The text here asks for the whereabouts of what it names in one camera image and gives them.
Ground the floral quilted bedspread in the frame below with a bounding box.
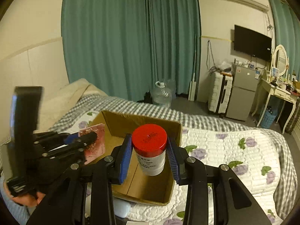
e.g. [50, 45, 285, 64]
[70, 111, 285, 225]

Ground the red lidded white bottle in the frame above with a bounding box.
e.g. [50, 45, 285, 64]
[132, 123, 168, 176]

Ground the open cardboard box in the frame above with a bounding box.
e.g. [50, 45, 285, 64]
[91, 110, 182, 206]

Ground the black wall television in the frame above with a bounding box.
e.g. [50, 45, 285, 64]
[233, 25, 272, 62]

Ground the light blue earbuds case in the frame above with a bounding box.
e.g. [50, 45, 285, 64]
[113, 197, 131, 218]

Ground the teal right side curtain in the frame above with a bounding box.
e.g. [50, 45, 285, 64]
[269, 0, 300, 81]

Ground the grey checked bed sheet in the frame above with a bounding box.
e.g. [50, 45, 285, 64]
[48, 94, 297, 219]

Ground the phone mounted on gripper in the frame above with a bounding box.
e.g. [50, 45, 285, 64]
[7, 86, 43, 196]

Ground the white dressing table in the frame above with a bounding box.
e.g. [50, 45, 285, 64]
[251, 78, 299, 134]

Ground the clear water jug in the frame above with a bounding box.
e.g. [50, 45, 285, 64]
[151, 81, 172, 108]

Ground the white suitcase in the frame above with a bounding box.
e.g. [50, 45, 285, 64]
[208, 72, 233, 114]

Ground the blue laundry basket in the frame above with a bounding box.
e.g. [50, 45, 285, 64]
[260, 108, 278, 129]

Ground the white oval vanity mirror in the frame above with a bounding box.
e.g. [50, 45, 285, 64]
[272, 44, 289, 76]

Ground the teal window curtain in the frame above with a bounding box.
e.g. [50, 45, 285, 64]
[61, 0, 201, 101]

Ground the silver mini fridge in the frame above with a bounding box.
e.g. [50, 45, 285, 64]
[226, 65, 259, 121]

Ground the white flat mop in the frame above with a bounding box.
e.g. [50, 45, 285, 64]
[188, 35, 197, 102]

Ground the person's left hand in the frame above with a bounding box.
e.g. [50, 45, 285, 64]
[4, 183, 45, 207]

